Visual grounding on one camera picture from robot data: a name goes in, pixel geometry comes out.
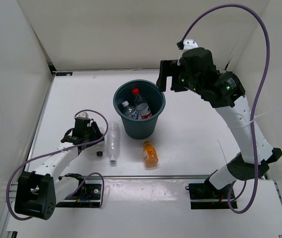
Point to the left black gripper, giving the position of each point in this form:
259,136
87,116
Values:
97,134

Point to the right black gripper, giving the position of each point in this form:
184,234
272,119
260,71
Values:
167,69

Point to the small black label bottle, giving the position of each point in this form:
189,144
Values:
100,146

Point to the white cap blue label bottle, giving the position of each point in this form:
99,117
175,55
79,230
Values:
130,111

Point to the red cap water bottle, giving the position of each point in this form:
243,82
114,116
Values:
141,104

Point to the orange juice bottle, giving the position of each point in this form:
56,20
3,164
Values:
149,154

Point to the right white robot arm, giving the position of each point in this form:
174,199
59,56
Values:
255,153

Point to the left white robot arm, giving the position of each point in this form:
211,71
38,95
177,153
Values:
41,190

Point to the dark green plastic bin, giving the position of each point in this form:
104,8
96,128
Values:
139,128

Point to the tall clear empty bottle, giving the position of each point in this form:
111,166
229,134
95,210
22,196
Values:
113,141

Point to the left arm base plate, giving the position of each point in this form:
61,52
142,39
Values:
89,196

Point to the aluminium table edge rail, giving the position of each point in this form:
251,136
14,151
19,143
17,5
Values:
158,177

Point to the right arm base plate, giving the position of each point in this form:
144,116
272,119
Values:
202,197

